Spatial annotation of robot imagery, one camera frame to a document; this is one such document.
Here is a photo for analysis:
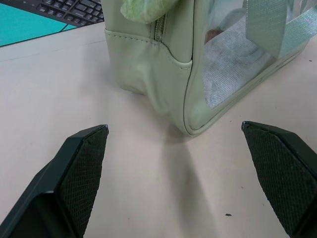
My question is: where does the teal desk mat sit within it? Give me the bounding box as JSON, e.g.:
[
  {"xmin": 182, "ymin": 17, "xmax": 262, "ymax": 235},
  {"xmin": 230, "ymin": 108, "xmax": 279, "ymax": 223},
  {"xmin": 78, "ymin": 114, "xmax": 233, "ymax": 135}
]
[{"xmin": 0, "ymin": 1, "xmax": 79, "ymax": 48}]

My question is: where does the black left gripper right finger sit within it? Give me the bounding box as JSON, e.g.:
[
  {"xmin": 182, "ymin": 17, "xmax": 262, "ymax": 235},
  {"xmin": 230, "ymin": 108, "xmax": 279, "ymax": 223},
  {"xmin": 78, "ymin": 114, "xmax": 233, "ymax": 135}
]
[{"xmin": 241, "ymin": 120, "xmax": 317, "ymax": 238}]

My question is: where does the white grey folded cloth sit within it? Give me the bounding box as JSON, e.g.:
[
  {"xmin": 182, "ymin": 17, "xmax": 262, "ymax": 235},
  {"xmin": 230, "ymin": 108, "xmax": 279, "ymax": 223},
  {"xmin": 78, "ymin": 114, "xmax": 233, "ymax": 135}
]
[{"xmin": 202, "ymin": 8, "xmax": 272, "ymax": 109}]

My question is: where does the light green crumpled packet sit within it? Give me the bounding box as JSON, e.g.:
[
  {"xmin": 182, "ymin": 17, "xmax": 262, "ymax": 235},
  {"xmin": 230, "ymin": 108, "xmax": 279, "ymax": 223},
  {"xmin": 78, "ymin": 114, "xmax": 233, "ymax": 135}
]
[{"xmin": 120, "ymin": 0, "xmax": 180, "ymax": 24}]

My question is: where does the black computer keyboard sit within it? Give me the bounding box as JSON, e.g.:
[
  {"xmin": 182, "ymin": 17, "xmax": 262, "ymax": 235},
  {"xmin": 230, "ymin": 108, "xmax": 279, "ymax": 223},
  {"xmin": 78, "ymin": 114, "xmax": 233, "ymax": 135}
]
[{"xmin": 6, "ymin": 0, "xmax": 104, "ymax": 27}]

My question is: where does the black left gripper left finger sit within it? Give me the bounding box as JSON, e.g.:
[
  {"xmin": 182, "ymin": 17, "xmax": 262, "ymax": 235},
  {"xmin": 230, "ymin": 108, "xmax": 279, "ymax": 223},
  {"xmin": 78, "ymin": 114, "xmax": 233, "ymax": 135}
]
[{"xmin": 0, "ymin": 124, "xmax": 110, "ymax": 238}]

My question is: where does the pale green transparent bag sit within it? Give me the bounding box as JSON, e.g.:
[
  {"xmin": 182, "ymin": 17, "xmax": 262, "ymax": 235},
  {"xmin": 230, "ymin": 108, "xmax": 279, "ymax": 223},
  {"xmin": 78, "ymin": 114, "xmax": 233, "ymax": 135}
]
[{"xmin": 104, "ymin": 0, "xmax": 317, "ymax": 137}]

